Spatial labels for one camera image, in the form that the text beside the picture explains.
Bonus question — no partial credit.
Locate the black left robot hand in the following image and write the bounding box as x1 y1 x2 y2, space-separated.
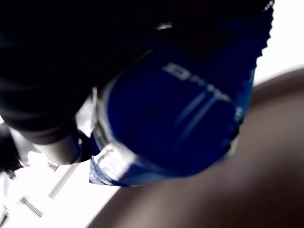
0 123 27 179

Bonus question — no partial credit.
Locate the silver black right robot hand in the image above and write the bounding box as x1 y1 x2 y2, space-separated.
0 0 274 165

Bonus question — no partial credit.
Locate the blue Oreo cookie pack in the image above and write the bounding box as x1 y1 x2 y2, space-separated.
89 0 276 188

